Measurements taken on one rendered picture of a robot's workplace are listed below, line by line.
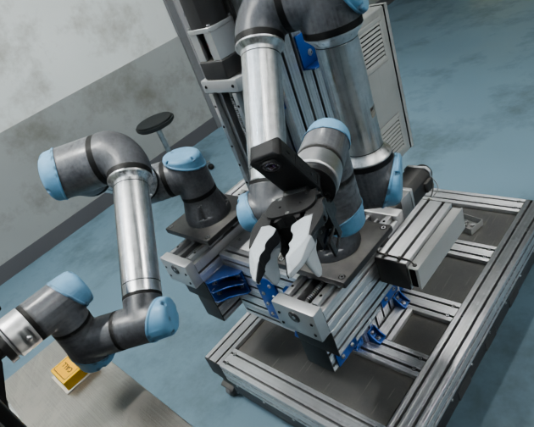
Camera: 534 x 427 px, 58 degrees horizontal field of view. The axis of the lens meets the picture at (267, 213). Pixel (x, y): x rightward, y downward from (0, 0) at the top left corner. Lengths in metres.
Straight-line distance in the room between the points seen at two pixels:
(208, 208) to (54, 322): 0.71
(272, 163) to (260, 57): 0.37
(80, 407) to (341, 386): 0.92
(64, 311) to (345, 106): 0.65
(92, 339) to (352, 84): 0.68
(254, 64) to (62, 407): 0.76
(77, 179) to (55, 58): 2.91
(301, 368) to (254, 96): 1.15
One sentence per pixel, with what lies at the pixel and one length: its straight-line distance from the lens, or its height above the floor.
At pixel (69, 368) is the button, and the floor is 0.92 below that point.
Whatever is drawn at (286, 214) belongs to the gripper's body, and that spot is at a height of 1.24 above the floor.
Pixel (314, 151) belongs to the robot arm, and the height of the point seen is 1.25.
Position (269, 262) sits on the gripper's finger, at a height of 1.21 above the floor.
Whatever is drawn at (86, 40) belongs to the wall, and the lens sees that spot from 4.11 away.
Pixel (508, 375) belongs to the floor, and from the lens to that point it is 1.95.
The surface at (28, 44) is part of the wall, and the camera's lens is 3.94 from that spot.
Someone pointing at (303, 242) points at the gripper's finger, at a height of 1.24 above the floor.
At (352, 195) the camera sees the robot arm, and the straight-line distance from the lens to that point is 0.80.
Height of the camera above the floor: 1.56
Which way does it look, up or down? 31 degrees down
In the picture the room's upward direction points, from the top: 22 degrees counter-clockwise
